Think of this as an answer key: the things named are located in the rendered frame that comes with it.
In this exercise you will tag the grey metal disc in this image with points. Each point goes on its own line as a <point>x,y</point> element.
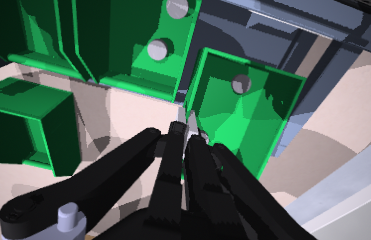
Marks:
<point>177,9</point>
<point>204,134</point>
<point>241,83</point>
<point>157,49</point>

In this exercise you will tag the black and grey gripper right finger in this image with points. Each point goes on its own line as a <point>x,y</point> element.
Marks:
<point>253,207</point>

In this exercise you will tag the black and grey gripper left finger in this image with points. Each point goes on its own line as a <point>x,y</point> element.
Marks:
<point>68,209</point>

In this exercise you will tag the dark grey metal shelf rack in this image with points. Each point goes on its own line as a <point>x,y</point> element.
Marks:
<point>239,27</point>

